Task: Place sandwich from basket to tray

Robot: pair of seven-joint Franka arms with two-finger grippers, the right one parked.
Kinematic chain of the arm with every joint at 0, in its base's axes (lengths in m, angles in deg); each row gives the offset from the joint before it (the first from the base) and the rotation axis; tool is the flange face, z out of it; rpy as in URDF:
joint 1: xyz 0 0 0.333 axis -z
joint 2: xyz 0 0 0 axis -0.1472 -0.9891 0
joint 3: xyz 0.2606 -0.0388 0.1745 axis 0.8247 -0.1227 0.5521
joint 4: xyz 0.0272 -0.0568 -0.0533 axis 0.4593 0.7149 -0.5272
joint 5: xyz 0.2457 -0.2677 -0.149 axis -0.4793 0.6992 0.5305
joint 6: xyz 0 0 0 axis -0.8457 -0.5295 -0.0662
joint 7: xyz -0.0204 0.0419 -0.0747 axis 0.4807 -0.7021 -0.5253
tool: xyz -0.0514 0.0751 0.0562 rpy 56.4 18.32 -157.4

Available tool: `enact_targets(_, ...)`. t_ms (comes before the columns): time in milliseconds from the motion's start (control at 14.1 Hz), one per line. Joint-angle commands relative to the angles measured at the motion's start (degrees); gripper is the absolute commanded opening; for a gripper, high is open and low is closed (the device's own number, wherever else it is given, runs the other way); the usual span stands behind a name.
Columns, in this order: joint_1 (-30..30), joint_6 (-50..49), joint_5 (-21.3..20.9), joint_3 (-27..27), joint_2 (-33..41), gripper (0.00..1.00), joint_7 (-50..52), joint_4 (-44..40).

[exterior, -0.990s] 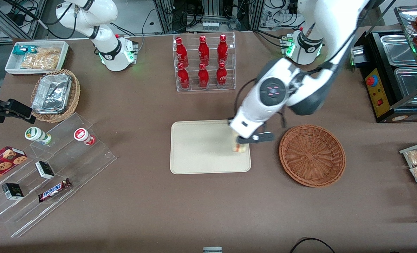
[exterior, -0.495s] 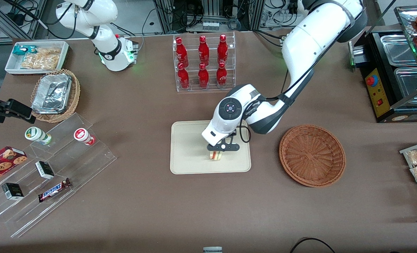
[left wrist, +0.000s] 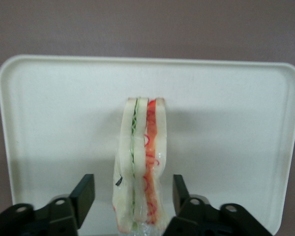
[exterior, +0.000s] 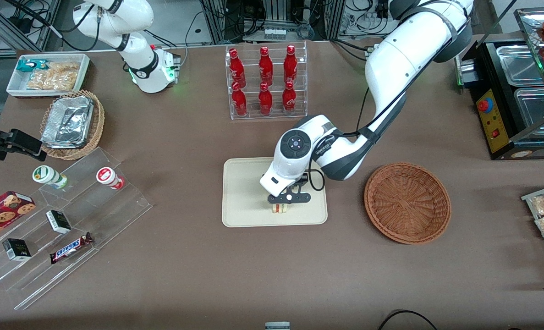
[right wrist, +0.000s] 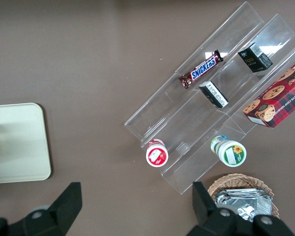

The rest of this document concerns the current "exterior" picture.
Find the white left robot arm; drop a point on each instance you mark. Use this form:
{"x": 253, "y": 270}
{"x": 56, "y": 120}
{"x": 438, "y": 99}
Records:
{"x": 400, "y": 59}

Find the aluminium foil container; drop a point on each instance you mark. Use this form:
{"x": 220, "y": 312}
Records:
{"x": 68, "y": 121}

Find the green lid yogurt cup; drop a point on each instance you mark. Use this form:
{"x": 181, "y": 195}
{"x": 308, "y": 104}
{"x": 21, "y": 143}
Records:
{"x": 43, "y": 174}

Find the clear acrylic bottle rack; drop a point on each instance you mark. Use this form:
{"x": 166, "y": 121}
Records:
{"x": 253, "y": 46}

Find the oval light wicker basket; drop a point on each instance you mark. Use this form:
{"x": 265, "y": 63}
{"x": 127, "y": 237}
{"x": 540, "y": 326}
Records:
{"x": 98, "y": 119}

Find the aluminium frame rack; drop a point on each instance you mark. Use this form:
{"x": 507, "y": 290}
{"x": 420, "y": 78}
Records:
{"x": 331, "y": 18}

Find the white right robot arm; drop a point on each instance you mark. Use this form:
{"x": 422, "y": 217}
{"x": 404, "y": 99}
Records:
{"x": 139, "y": 64}

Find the black hot food display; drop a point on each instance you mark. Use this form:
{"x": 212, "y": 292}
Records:
{"x": 528, "y": 151}

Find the red emergency stop button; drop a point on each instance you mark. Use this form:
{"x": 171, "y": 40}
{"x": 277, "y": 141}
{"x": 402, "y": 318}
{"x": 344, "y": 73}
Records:
{"x": 485, "y": 106}

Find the round brown wicker basket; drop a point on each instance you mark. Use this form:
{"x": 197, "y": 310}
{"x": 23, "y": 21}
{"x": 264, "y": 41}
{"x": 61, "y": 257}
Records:
{"x": 407, "y": 204}

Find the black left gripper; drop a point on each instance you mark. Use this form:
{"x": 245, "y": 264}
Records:
{"x": 302, "y": 182}

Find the red cola bottle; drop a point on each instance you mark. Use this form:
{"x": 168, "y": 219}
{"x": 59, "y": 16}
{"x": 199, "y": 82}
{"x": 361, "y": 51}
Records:
{"x": 239, "y": 101}
{"x": 237, "y": 68}
{"x": 266, "y": 66}
{"x": 265, "y": 101}
{"x": 289, "y": 99}
{"x": 290, "y": 65}

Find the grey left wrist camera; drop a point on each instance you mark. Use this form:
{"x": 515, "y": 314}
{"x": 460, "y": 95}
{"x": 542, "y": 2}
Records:
{"x": 288, "y": 197}

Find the red lid yogurt cup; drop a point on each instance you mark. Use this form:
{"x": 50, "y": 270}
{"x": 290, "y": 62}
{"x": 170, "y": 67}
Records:
{"x": 105, "y": 175}

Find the small black white box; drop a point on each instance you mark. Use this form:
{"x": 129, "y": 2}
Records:
{"x": 58, "y": 221}

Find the clear acrylic stepped stand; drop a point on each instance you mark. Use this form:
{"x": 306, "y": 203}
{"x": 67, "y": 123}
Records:
{"x": 111, "y": 215}

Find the white power strip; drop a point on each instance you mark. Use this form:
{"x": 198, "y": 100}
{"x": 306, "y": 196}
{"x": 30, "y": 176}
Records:
{"x": 275, "y": 33}

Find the beige plastic tray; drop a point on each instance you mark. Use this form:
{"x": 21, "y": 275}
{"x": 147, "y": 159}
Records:
{"x": 244, "y": 201}

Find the steel food pan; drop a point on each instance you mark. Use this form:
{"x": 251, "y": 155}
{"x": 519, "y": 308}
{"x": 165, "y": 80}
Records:
{"x": 535, "y": 107}
{"x": 521, "y": 64}

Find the white rectangular snack bin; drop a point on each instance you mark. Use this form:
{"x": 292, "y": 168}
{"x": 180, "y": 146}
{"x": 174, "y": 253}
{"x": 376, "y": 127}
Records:
{"x": 17, "y": 85}

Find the triangular sandwich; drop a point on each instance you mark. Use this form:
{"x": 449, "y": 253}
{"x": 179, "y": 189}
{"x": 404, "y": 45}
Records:
{"x": 281, "y": 209}

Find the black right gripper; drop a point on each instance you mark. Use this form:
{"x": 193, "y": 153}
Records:
{"x": 2, "y": 141}

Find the small grey box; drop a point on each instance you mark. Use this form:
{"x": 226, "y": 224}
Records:
{"x": 277, "y": 326}

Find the red cookie box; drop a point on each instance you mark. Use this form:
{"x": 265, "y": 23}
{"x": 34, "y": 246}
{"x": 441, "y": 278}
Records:
{"x": 3, "y": 213}

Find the teal snack packet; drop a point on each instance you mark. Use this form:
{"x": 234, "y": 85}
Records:
{"x": 29, "y": 65}

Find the tray of packaged snacks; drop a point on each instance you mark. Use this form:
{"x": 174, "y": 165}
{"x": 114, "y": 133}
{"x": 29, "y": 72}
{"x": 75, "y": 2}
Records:
{"x": 528, "y": 198}

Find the snickers chocolate bar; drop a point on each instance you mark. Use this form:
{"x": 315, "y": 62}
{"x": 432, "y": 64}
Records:
{"x": 70, "y": 248}

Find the clear bag of crackers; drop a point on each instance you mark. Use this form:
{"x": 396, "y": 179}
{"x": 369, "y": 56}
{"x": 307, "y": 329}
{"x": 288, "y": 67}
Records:
{"x": 54, "y": 78}

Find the small black green box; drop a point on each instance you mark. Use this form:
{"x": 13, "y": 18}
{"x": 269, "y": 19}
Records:
{"x": 16, "y": 250}

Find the small grey metal device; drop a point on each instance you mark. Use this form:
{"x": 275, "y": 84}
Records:
{"x": 467, "y": 72}

